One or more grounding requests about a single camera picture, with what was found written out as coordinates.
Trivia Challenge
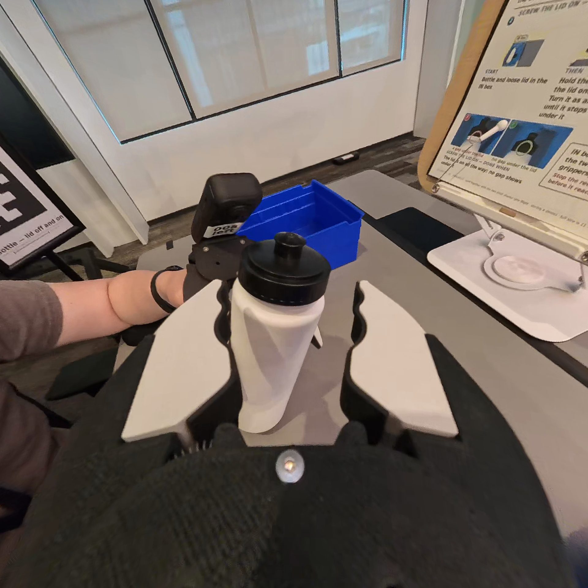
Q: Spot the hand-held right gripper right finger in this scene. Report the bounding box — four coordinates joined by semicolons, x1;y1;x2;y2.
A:
340;279;460;445

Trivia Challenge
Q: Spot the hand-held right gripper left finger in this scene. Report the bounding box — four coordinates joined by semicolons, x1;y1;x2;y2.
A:
121;279;243;446

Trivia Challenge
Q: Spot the white bottle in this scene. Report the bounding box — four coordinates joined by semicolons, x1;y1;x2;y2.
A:
230;282;326;435

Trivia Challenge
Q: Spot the black bottle lid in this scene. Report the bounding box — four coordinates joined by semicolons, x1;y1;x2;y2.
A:
238;232;331;306

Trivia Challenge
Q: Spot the blue plastic object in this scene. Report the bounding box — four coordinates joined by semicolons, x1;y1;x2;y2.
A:
235;179;365;271

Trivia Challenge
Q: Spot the person's left hand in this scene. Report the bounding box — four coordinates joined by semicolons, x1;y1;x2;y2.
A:
158;271;189;313

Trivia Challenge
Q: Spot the black wristband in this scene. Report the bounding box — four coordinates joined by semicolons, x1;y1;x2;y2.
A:
150;266;187;314

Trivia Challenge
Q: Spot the black office chair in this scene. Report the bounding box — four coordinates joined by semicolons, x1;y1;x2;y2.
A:
46;345;120;400

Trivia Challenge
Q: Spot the white framed window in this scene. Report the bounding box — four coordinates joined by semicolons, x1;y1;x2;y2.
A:
30;0;409;145

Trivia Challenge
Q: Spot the black sign holder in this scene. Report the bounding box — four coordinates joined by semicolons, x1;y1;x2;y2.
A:
0;133;131;282

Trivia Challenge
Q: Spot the instruction sheet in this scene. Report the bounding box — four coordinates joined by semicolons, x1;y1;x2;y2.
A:
427;0;588;230

